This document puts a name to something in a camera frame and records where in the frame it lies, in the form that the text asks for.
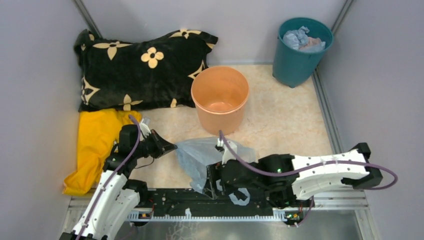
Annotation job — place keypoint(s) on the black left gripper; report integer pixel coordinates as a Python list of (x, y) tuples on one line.
[(162, 145)]

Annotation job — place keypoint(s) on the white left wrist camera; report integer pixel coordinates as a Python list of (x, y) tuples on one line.
[(144, 127)]

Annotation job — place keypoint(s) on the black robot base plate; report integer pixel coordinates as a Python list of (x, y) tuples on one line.
[(185, 204)]

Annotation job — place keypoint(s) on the aluminium frame rail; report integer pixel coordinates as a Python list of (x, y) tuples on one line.
[(346, 198)]

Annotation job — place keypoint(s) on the light blue trash bag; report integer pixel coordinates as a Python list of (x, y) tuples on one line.
[(194, 157)]

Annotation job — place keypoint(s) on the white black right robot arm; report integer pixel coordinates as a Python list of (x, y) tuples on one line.
[(287, 180)]

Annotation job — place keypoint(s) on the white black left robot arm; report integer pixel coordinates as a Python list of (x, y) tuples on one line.
[(116, 195)]

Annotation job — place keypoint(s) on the black floral pillow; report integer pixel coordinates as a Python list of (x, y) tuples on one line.
[(137, 76)]

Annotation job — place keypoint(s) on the crumpled blue bag in bin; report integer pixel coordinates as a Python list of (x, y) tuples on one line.
[(300, 41)]

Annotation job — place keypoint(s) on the teal plastic bin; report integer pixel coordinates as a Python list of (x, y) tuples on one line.
[(291, 67)]

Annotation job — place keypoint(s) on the yellow cloth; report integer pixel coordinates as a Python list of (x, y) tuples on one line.
[(97, 133)]

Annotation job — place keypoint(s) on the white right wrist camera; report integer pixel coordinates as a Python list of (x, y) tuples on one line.
[(227, 149)]

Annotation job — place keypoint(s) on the orange plastic bin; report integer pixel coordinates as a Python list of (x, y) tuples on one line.
[(220, 94)]

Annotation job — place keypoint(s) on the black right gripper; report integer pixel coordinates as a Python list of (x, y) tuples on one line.
[(214, 173)]

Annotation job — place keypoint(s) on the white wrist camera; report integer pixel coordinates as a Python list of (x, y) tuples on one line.
[(144, 127), (227, 149)]

